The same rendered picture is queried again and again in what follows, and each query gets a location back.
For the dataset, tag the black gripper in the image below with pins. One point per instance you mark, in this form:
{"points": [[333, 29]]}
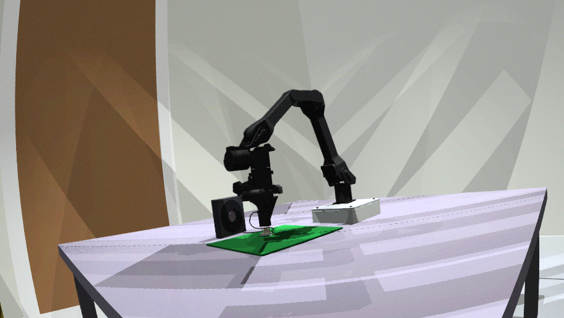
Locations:
{"points": [[263, 191]]}

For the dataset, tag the black cooling fan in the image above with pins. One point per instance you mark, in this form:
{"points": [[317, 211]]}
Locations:
{"points": [[228, 214]]}

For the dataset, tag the green circuit board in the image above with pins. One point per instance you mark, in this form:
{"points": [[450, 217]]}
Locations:
{"points": [[267, 242]]}

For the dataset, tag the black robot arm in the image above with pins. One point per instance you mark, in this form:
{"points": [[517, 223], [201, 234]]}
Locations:
{"points": [[312, 105]]}

